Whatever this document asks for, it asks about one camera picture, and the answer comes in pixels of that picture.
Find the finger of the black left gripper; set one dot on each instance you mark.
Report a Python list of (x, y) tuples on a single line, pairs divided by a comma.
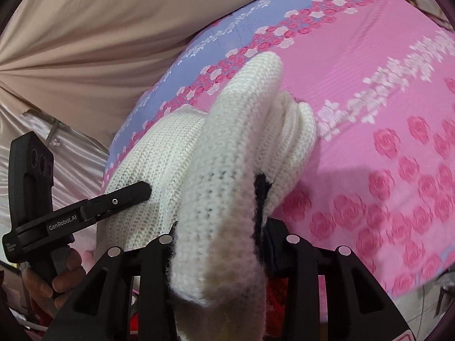
[(109, 204)]

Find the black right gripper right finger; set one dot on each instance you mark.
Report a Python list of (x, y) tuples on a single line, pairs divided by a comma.
[(358, 307)]

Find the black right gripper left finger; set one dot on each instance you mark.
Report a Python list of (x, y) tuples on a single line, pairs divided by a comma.
[(99, 307)]

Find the white knitted sweater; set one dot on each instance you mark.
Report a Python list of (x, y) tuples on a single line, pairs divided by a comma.
[(216, 177)]

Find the left hand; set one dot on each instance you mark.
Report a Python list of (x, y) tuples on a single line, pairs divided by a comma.
[(51, 298)]

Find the shiny satin curtain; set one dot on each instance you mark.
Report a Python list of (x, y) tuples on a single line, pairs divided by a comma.
[(79, 161)]

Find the beige curtain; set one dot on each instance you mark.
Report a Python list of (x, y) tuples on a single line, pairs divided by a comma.
[(87, 62)]

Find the pink floral bed sheet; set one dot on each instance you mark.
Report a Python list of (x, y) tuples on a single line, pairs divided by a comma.
[(379, 76)]

